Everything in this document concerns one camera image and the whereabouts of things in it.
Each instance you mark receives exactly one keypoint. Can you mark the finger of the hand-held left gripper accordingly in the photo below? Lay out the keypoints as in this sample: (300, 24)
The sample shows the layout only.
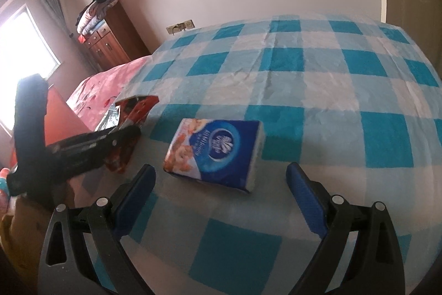
(103, 139)
(86, 162)

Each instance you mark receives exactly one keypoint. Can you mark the blue checkered tablecloth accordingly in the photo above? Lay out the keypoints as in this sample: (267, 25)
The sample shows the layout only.
(310, 80)

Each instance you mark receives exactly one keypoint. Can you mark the grey striped curtain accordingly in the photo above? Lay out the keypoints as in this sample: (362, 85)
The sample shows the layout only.
(51, 4)

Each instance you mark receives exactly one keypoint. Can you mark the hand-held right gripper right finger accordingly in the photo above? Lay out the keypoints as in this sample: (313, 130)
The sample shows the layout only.
(307, 201)

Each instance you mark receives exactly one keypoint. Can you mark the brown wooden cabinet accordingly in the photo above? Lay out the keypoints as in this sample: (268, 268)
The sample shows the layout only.
(117, 35)

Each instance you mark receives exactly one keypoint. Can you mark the pile of folded clothes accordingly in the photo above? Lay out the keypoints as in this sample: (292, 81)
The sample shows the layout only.
(93, 13)

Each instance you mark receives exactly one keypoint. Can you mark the red snack packet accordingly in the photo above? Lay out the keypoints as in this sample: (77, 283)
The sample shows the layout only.
(138, 108)

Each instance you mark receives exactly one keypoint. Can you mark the orange plastic bucket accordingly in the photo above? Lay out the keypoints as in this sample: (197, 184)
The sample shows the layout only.
(65, 118)

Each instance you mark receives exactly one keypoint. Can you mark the wall socket strip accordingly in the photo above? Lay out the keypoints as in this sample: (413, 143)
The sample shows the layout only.
(179, 26)

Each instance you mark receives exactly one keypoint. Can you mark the small red box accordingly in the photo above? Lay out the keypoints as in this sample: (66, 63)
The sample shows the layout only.
(82, 38)

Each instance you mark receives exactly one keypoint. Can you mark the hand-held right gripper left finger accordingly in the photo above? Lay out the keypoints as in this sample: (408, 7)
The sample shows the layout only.
(134, 201)

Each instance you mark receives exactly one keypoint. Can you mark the blue orange tissue pack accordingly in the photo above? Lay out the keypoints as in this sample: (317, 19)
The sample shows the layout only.
(214, 150)

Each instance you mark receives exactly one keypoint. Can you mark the pink printed blanket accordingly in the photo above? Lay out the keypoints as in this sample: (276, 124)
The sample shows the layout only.
(100, 87)

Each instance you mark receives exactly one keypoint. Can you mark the bright window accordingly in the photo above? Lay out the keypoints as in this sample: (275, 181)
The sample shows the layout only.
(20, 49)

